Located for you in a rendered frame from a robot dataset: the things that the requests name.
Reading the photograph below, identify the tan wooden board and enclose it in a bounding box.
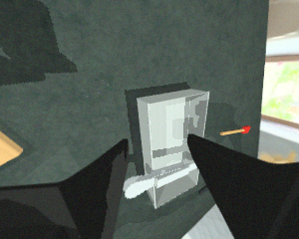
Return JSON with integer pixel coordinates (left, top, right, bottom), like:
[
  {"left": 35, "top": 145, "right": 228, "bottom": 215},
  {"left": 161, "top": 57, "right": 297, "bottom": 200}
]
[{"left": 0, "top": 131, "right": 23, "bottom": 165}]

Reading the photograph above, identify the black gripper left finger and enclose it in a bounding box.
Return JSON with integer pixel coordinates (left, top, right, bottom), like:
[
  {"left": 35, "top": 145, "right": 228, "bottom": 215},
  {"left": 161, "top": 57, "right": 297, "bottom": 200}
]
[{"left": 0, "top": 138, "right": 130, "bottom": 239}]

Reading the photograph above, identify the white rectangular tray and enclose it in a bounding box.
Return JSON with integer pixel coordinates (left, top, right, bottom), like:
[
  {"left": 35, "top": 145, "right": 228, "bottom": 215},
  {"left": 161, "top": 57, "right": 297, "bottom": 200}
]
[{"left": 137, "top": 89, "right": 209, "bottom": 208}]

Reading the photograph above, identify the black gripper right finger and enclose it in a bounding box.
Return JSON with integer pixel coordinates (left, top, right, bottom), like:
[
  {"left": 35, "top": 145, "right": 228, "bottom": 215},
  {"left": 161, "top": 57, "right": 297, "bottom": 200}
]
[{"left": 187, "top": 133, "right": 299, "bottom": 239}]

